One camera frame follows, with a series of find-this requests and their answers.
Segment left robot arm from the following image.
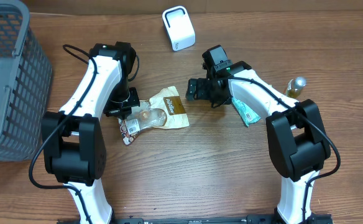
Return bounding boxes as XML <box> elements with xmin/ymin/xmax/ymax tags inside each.
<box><xmin>38</xmin><ymin>42</ymin><xmax>140</xmax><ymax>223</ymax></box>

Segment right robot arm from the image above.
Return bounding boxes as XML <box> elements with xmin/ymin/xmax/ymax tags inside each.
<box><xmin>186</xmin><ymin>45</ymin><xmax>333</xmax><ymax>223</ymax></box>

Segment white barcode scanner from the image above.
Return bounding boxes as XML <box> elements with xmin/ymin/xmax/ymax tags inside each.
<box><xmin>162</xmin><ymin>6</ymin><xmax>196</xmax><ymax>52</ymax></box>

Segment grey plastic mesh basket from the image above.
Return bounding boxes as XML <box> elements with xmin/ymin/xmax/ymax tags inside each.
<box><xmin>0</xmin><ymin>0</ymin><xmax>53</xmax><ymax>161</ymax></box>

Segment light green wipes packet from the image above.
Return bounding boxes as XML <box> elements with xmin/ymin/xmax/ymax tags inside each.
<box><xmin>232</xmin><ymin>98</ymin><xmax>261</xmax><ymax>127</ymax></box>

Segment yellow drink bottle silver cap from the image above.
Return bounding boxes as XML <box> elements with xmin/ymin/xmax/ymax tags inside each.
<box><xmin>284</xmin><ymin>77</ymin><xmax>306</xmax><ymax>98</ymax></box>

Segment brown snack packet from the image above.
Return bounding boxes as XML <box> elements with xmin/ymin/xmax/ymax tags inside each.
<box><xmin>119</xmin><ymin>86</ymin><xmax>190</xmax><ymax>146</ymax></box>

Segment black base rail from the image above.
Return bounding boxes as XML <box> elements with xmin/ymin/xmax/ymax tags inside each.
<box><xmin>57</xmin><ymin>213</ymin><xmax>334</xmax><ymax>224</ymax></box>

